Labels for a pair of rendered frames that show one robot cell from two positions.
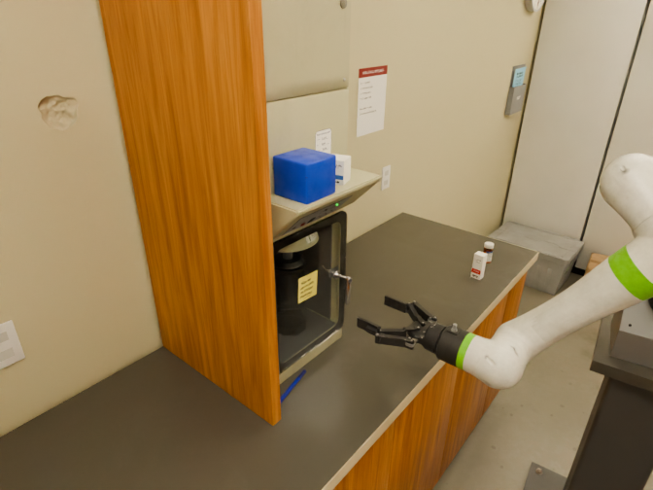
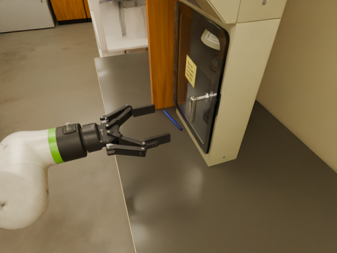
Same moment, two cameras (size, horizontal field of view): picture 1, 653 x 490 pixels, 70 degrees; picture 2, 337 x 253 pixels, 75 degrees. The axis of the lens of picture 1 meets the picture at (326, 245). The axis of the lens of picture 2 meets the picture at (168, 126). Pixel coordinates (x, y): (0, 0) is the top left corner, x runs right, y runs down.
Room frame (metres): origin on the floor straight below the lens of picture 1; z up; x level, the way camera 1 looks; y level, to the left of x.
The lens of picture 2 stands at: (1.34, -0.53, 1.56)
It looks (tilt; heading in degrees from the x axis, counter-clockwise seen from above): 42 degrees down; 122
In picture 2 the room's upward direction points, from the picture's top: straight up
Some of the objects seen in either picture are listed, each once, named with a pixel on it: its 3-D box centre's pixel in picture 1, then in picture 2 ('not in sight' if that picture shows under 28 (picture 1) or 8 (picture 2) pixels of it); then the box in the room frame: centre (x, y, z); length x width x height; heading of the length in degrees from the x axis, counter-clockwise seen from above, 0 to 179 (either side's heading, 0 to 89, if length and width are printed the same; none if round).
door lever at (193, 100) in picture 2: (342, 288); (197, 108); (1.15, -0.05, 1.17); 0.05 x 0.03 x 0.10; 50
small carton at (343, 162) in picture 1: (337, 169); not in sight; (1.09, -0.03, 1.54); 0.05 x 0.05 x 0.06; 68
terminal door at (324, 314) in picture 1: (310, 292); (192, 81); (1.09, 0.04, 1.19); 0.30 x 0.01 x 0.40; 140
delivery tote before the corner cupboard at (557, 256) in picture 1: (531, 257); not in sight; (3.23, -1.61, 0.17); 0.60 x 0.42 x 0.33; 49
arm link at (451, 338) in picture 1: (453, 343); (73, 140); (0.92, -0.32, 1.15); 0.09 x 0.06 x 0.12; 142
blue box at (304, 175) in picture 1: (304, 174); not in sight; (1.00, 0.05, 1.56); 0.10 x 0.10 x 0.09; 51
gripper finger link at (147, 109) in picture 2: (368, 326); (144, 110); (1.00, -0.11, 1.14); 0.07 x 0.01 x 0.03; 52
